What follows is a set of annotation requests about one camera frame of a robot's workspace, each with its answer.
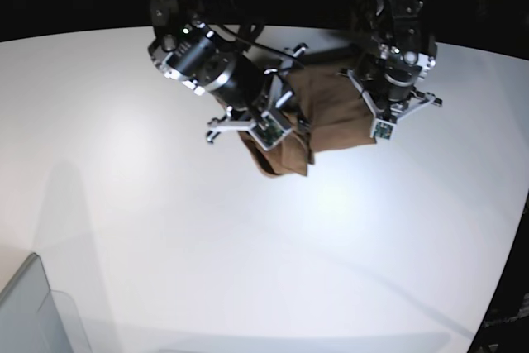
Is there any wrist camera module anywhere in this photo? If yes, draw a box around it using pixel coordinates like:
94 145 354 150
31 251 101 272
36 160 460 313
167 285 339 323
249 109 292 151
370 118 397 141

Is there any grey plastic bin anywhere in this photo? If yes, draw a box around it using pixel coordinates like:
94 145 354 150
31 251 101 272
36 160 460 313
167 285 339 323
1 253 93 353

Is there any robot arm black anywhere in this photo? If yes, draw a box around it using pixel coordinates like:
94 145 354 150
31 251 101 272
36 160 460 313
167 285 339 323
342 0 443 141
148 0 307 151

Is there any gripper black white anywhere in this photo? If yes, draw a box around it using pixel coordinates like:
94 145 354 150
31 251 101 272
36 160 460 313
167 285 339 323
338 69 442 137
206 43 308 144

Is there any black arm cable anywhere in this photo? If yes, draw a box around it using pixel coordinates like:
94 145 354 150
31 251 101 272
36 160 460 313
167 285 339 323
214 21 305 71

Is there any brown t-shirt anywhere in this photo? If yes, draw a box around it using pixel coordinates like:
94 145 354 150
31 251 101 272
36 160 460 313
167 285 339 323
239 64 375 177

